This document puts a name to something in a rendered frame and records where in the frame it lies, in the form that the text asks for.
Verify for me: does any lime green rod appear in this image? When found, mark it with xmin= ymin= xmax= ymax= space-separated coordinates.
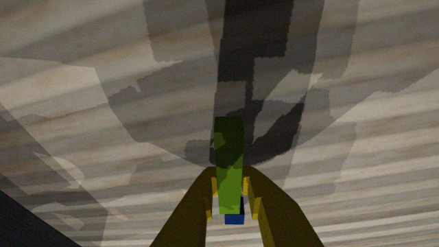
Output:
xmin=214 ymin=116 xmax=244 ymax=214

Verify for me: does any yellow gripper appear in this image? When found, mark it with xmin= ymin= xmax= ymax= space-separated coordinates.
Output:
xmin=150 ymin=166 xmax=324 ymax=247

